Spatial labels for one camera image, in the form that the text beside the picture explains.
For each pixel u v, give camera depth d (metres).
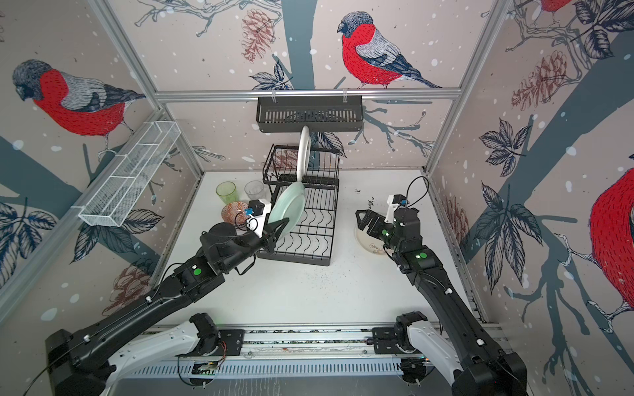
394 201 0.70
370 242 0.95
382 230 0.68
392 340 0.73
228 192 1.04
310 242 0.94
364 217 0.69
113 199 0.72
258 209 0.55
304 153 0.80
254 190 1.10
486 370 0.38
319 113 1.07
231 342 0.73
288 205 0.66
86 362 0.39
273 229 0.66
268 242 0.58
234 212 1.00
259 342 0.75
